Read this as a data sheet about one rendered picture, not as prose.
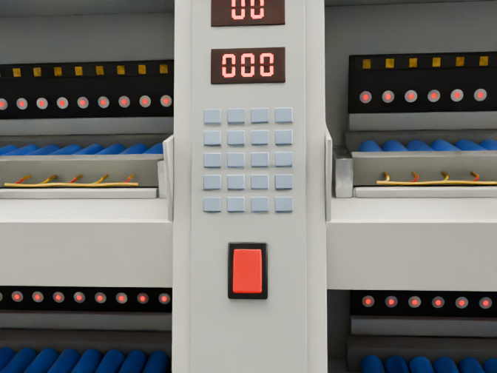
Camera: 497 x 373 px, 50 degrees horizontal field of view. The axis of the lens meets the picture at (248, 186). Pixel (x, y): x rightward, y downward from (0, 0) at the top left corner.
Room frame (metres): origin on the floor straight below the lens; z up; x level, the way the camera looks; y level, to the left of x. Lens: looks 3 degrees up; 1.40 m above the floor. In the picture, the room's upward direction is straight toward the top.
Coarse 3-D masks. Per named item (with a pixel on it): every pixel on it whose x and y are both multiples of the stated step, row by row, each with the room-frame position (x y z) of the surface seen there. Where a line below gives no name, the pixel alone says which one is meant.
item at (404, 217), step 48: (384, 96) 0.48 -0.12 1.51; (432, 96) 0.48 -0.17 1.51; (480, 96) 0.48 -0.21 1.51; (384, 144) 0.47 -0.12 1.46; (432, 144) 0.46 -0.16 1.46; (480, 144) 0.46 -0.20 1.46; (336, 192) 0.37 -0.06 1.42; (384, 192) 0.36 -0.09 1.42; (432, 192) 0.36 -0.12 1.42; (480, 192) 0.36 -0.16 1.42; (336, 240) 0.33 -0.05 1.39; (384, 240) 0.32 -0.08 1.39; (432, 240) 0.32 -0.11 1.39; (480, 240) 0.32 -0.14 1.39; (336, 288) 0.34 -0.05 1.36; (384, 288) 0.33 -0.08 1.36; (432, 288) 0.33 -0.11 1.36; (480, 288) 0.33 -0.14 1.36
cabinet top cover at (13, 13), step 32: (0, 0) 0.50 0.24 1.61; (32, 0) 0.50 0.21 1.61; (64, 0) 0.50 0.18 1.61; (96, 0) 0.50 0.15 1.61; (128, 0) 0.50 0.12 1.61; (160, 0) 0.50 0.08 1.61; (352, 0) 0.50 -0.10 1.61; (384, 0) 0.50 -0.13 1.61; (416, 0) 0.50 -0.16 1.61; (448, 0) 0.50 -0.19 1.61; (480, 0) 0.50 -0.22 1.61
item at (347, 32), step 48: (0, 48) 0.55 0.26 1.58; (48, 48) 0.55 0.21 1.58; (96, 48) 0.54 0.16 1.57; (144, 48) 0.54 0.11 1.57; (336, 48) 0.52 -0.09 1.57; (384, 48) 0.52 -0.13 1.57; (432, 48) 0.51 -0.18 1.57; (480, 48) 0.51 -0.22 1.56; (336, 96) 0.52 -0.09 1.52; (336, 144) 0.52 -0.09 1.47; (336, 336) 0.52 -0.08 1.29; (384, 336) 0.52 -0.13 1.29; (432, 336) 0.51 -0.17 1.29
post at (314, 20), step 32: (320, 0) 0.32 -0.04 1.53; (320, 32) 0.32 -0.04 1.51; (320, 64) 0.32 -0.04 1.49; (320, 96) 0.32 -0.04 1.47; (320, 128) 0.32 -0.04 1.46; (320, 160) 0.32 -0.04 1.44; (320, 192) 0.32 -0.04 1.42; (320, 224) 0.32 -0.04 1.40; (320, 256) 0.32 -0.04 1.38; (320, 288) 0.32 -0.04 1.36; (320, 320) 0.32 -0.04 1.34; (320, 352) 0.32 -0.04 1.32
